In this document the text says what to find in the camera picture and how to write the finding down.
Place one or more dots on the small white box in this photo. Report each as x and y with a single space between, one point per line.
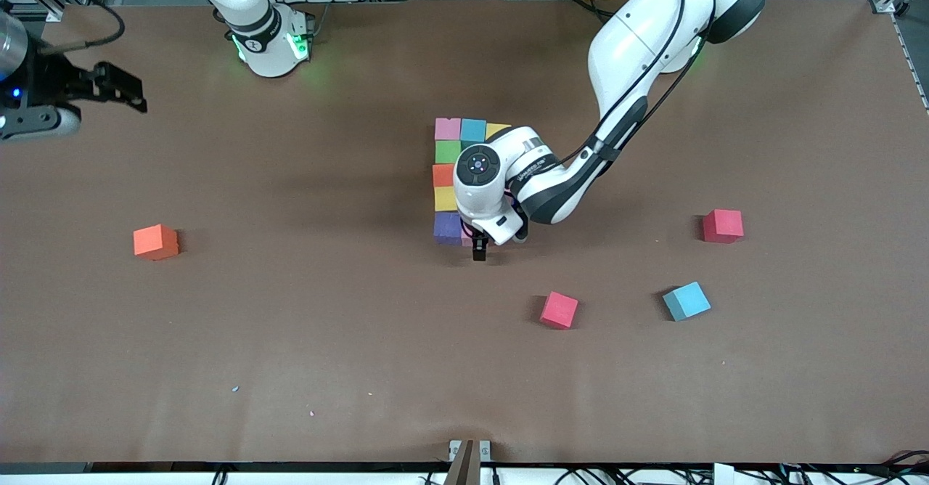
723 474

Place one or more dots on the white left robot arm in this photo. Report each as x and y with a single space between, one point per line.
639 35

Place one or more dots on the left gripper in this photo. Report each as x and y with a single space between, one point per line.
480 246

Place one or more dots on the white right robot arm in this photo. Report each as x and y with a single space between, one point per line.
261 49

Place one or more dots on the green foam cube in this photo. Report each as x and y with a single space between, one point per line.
448 152

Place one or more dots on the aluminium table edge rail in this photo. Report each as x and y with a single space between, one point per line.
911 60

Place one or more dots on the cyan foam cube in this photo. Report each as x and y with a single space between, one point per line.
686 301
473 131

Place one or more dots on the orange foam cube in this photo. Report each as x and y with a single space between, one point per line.
443 176
154 243

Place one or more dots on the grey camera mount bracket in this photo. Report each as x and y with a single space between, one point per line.
464 463

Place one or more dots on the purple foam cube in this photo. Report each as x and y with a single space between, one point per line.
448 228

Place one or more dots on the yellow foam cube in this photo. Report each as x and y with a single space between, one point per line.
496 130
444 199

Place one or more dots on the pink foam cube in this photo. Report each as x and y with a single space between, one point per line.
468 237
448 129

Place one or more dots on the red foam cube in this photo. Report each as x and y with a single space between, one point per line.
723 226
559 311

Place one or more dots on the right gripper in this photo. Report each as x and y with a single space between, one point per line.
52 80

